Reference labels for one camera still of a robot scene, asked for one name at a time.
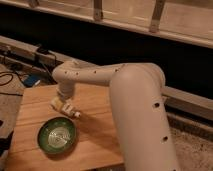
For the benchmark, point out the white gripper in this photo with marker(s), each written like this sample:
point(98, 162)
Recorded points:
point(64, 95)

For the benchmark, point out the small white bottle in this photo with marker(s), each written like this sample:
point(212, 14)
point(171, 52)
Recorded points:
point(65, 108)

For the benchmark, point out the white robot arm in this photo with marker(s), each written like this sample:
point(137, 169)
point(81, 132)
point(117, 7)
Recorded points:
point(135, 92)

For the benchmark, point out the green ceramic bowl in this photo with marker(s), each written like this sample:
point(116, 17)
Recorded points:
point(57, 135)

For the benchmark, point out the blue box on floor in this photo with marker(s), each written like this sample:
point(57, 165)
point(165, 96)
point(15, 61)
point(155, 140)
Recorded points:
point(31, 80)

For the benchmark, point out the white window sill rail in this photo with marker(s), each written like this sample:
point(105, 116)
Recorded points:
point(188, 21)

